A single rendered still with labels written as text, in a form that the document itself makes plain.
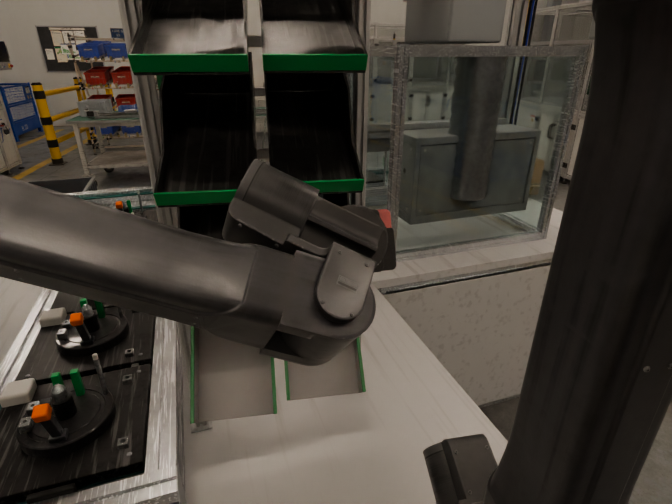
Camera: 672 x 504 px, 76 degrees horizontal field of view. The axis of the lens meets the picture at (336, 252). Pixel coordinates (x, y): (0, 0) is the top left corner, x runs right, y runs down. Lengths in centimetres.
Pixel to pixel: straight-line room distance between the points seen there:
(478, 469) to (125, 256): 32
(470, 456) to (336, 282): 20
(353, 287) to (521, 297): 153
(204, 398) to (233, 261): 50
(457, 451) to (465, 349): 138
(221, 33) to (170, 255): 42
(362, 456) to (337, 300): 61
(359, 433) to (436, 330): 81
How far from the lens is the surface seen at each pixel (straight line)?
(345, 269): 30
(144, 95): 69
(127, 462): 79
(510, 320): 183
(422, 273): 147
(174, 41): 65
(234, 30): 67
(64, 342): 106
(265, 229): 32
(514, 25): 221
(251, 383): 77
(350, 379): 79
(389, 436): 91
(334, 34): 69
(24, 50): 1211
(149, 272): 29
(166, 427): 83
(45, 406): 77
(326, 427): 92
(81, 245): 30
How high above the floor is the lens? 153
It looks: 25 degrees down
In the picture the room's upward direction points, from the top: straight up
